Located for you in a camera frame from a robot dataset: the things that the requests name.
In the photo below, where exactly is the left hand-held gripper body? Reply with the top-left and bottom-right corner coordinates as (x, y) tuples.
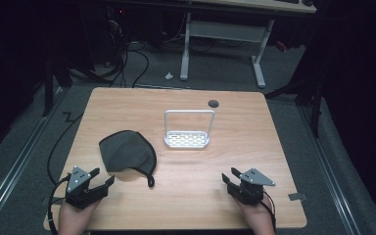
(65, 165), (111, 211)

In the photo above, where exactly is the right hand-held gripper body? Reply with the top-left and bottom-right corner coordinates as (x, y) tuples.
(226, 167), (277, 207)

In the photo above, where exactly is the dark grey cloth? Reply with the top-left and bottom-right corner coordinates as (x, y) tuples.
(98, 129), (159, 188)

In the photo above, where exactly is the person's left hand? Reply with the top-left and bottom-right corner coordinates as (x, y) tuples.
(57, 199), (101, 235)

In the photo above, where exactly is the person's right hand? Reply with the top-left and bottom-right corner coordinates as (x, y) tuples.
(234, 195), (276, 235)

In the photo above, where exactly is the grey tape piece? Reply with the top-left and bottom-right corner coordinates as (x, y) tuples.
(41, 196), (67, 207)
(287, 192), (307, 202)

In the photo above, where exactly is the white metal rack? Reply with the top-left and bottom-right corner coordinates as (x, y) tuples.
(164, 109), (216, 150)

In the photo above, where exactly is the black metal stand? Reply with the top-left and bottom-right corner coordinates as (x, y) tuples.
(41, 58), (73, 118)
(263, 77), (325, 139)

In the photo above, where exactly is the small red item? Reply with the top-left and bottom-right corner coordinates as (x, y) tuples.
(275, 40), (289, 53)

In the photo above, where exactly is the white-legged desk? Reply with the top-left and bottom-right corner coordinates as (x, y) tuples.
(178, 0), (318, 89)

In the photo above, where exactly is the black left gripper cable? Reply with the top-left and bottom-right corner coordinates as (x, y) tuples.
(46, 173), (71, 235)

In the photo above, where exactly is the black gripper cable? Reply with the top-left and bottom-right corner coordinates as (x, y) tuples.
(259, 190), (277, 233)
(46, 173), (71, 235)

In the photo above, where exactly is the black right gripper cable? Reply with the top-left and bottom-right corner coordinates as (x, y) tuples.
(259, 190), (277, 233)

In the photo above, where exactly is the black floor cable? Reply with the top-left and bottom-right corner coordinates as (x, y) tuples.
(46, 111), (85, 186)

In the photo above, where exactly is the metal floor rail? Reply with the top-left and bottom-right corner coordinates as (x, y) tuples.
(297, 105), (362, 235)
(0, 87), (67, 231)

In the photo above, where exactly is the bundle of black cables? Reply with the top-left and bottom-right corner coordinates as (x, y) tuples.
(68, 14), (151, 89)

